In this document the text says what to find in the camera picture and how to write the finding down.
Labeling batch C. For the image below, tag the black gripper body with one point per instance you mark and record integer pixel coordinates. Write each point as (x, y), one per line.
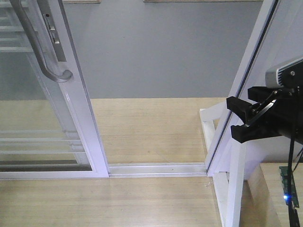
(276, 111)

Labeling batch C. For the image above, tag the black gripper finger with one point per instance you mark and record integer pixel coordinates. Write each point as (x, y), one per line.
(251, 133)
(246, 104)

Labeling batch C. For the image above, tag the grey metal door handle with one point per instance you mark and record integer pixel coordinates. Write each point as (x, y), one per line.
(36, 46)

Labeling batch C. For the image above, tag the white-framed sliding glass door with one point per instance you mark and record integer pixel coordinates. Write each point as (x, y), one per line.
(47, 129)

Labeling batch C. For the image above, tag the aluminium floor door track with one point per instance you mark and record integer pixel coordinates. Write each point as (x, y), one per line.
(137, 170)

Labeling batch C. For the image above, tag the grey door lock plate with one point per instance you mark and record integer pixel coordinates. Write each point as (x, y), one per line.
(51, 29)

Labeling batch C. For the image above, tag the white diagonal support brace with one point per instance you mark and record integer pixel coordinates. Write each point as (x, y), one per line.
(228, 184)

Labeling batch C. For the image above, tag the light wooden box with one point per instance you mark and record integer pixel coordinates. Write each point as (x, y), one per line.
(268, 195)

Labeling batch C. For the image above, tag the light wooden base platform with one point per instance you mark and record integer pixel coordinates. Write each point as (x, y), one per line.
(133, 130)

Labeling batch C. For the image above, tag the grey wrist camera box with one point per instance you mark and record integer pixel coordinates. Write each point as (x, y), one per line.
(288, 74)

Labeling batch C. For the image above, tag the white door frame post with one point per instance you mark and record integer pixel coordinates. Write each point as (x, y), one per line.
(236, 118)

